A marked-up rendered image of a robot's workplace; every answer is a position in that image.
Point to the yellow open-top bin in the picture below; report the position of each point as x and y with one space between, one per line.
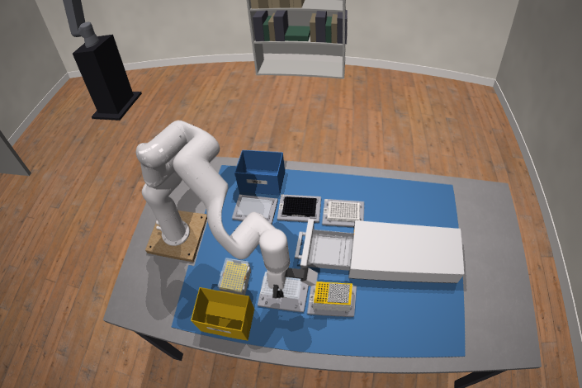
217 311

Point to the dark blue open-top bin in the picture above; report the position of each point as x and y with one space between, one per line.
263 163

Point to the blue bench mat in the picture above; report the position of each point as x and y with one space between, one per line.
391 319

